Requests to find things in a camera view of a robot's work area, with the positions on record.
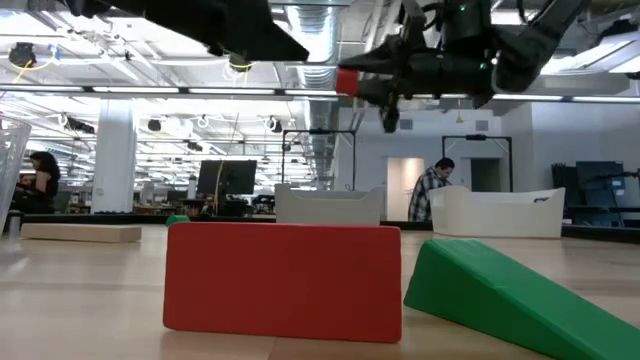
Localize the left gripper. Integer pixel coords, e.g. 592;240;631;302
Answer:
107;0;311;63

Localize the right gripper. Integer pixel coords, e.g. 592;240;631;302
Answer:
338;0;501;133

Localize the red cube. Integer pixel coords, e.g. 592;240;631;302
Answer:
335;67;361;97

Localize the green wedge block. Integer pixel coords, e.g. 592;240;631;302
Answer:
403;237;640;360

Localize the rectangular wooden block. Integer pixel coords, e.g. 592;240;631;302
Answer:
20;222;143;245

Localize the long ceiling light strip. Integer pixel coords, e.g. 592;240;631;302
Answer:
0;84;640;104

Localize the person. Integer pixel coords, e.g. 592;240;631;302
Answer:
12;150;63;216
407;157;457;223

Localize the grey plastic bin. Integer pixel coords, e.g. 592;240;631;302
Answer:
273;182;387;227

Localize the black monitor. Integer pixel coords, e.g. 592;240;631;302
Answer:
195;159;259;198

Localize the white plastic bin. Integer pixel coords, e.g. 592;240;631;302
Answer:
428;184;567;240

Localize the white pillar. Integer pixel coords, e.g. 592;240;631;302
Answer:
90;98;138;215

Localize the red wedge block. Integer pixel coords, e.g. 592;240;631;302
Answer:
162;221;404;345

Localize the dark monitor on desk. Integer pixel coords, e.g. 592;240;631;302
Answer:
551;159;640;226

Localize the clear plastic bin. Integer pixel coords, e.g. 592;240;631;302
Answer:
0;115;33;234

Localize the grey metal cylinder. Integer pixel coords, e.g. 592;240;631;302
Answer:
6;209;24;237

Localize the silver ceiling duct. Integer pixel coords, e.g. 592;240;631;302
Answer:
283;0;342;191

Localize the black gantry frame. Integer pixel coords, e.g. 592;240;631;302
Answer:
441;133;514;194
281;128;358;193

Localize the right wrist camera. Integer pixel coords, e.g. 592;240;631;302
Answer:
438;0;495;47

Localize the black aluminium table frame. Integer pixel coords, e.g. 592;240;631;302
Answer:
0;212;640;245

